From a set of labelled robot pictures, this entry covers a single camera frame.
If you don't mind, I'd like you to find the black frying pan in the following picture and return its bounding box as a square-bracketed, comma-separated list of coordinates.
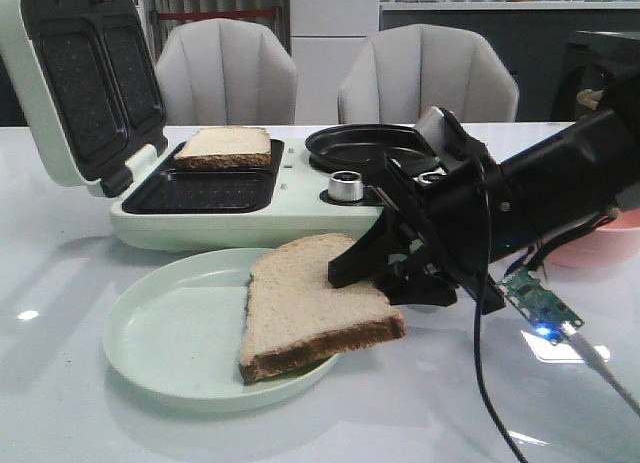
[305, 124, 440, 176]

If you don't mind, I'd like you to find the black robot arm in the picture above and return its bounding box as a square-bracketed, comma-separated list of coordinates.
[328, 75, 639, 313]

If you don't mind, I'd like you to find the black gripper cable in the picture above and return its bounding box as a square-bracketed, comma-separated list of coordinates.
[464, 142, 531, 463]

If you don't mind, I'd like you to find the black washing machine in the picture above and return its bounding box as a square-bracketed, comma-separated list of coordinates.
[551, 31, 639, 121]

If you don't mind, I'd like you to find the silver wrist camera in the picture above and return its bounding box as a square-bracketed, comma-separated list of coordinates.
[414, 106, 470, 169]

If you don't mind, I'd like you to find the green breakfast maker base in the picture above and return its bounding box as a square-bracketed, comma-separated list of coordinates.
[109, 136, 451, 253]

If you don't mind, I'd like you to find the grey chair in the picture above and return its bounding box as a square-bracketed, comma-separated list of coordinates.
[155, 19, 298, 126]
[337, 24, 519, 124]

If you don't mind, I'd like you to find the bread slice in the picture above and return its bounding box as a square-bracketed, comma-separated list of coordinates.
[239, 233, 406, 384]
[174, 126, 272, 170]

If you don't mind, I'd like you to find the white cabinet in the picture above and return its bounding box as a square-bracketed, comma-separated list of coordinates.
[289, 0, 380, 125]

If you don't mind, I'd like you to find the red barrier belt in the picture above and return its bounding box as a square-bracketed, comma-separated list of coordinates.
[151, 7, 281, 22]

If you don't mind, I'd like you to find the white usb cable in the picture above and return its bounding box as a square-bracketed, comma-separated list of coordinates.
[559, 322, 640, 419]

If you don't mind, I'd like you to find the left silver knob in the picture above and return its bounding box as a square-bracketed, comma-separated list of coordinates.
[327, 170, 364, 203]

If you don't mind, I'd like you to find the green round plate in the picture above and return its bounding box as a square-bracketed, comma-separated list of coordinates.
[103, 248, 338, 412]

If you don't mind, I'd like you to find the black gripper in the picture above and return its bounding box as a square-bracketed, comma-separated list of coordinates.
[328, 156, 505, 314]

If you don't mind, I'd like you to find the green circuit board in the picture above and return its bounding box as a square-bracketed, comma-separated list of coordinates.
[497, 268, 585, 345]

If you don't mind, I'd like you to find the pink bowl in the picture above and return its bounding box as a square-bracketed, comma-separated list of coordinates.
[545, 209, 639, 269]

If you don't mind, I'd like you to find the right grey chair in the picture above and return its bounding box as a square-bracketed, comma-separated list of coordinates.
[337, 24, 519, 124]

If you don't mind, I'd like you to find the green breakfast maker lid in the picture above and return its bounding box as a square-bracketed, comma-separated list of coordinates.
[1, 0, 167, 197]

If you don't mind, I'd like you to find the right silver knob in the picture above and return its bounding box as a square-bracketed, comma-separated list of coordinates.
[414, 172, 446, 187]

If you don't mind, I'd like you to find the dark counter cabinet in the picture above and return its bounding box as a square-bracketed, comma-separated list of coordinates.
[380, 1, 639, 121]

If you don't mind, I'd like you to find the left grey chair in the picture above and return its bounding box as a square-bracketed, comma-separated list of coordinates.
[155, 19, 298, 126]

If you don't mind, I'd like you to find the silver knob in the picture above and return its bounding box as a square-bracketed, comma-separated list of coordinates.
[414, 172, 446, 187]
[327, 170, 364, 203]

